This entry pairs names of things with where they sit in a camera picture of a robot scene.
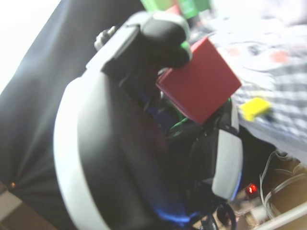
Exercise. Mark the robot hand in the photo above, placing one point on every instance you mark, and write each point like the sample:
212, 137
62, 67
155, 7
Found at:
100, 148

